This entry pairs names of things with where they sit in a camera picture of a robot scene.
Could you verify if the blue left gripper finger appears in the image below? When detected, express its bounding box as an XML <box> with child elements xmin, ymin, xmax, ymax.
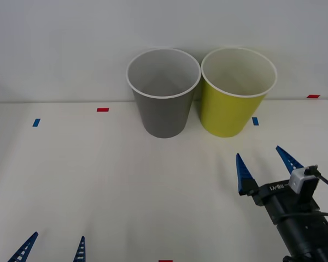
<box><xmin>7</xmin><ymin>231</ymin><xmax>39</xmax><ymax>262</ymax></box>
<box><xmin>73</xmin><ymin>235</ymin><xmax>86</xmax><ymax>262</ymax></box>

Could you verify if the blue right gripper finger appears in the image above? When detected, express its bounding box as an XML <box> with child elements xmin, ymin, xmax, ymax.
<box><xmin>235</xmin><ymin>152</ymin><xmax>260</xmax><ymax>197</ymax></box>
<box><xmin>275</xmin><ymin>145</ymin><xmax>306</xmax><ymax>176</ymax></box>

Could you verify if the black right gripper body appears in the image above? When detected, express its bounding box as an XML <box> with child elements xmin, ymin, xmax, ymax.
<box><xmin>250</xmin><ymin>178</ymin><xmax>322</xmax><ymax>226</ymax></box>

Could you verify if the yellow-green plastic waste bin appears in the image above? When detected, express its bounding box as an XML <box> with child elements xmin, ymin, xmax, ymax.
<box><xmin>198</xmin><ymin>47</ymin><xmax>278</xmax><ymax>138</ymax></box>

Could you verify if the grey plastic waste bin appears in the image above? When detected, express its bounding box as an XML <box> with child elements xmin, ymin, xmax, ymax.
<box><xmin>126</xmin><ymin>47</ymin><xmax>202</xmax><ymax>139</ymax></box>

